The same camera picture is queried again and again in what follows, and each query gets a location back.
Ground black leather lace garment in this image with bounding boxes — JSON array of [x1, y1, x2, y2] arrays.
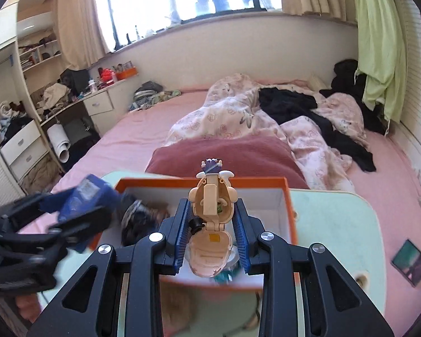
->
[[121, 197, 172, 246]]

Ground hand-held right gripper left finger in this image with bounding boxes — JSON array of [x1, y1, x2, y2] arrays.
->
[[26, 198, 193, 337]]

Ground blue tin box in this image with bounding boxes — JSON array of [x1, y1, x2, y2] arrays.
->
[[58, 175, 122, 253]]

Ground dark photo card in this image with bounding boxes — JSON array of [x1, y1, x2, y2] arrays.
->
[[390, 240, 421, 287]]

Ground black bag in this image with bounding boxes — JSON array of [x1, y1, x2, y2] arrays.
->
[[61, 68, 92, 96]]

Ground green cartoon desktop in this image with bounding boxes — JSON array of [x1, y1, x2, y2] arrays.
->
[[38, 170, 386, 337]]

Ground small orange tray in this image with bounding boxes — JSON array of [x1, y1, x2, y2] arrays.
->
[[115, 61, 139, 81]]

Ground red container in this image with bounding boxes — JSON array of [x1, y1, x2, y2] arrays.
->
[[100, 68, 118, 87]]

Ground white desk drawer cabinet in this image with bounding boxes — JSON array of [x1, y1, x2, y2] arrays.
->
[[83, 89, 115, 137]]

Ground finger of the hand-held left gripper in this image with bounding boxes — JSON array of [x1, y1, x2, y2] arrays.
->
[[0, 189, 75, 233], [0, 206, 113, 258]]

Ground dark red pillow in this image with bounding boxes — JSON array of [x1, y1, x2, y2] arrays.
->
[[145, 137, 309, 190]]

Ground light green curtain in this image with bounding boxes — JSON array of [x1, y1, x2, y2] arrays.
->
[[351, 0, 408, 124]]

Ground orange cardboard box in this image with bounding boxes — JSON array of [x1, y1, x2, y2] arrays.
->
[[91, 177, 299, 292]]

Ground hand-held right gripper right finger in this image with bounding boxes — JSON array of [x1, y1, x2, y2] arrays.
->
[[233, 199, 395, 337]]

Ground white drawer unit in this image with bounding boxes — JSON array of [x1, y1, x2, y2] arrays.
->
[[0, 121, 53, 183]]

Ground black clothes heap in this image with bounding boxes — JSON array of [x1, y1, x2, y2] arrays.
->
[[319, 59, 387, 136]]

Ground pink bed sheet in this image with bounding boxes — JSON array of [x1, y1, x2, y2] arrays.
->
[[17, 89, 421, 324]]

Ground white paper rolls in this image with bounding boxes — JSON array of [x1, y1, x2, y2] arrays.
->
[[47, 124, 71, 164]]

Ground patterned clothes pile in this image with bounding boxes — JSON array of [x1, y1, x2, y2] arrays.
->
[[128, 81, 181, 111]]

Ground pale pink floral quilt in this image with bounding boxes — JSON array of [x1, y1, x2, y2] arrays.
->
[[164, 73, 369, 192]]

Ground white wall shelf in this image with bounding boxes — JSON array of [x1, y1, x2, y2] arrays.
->
[[17, 30, 64, 79]]

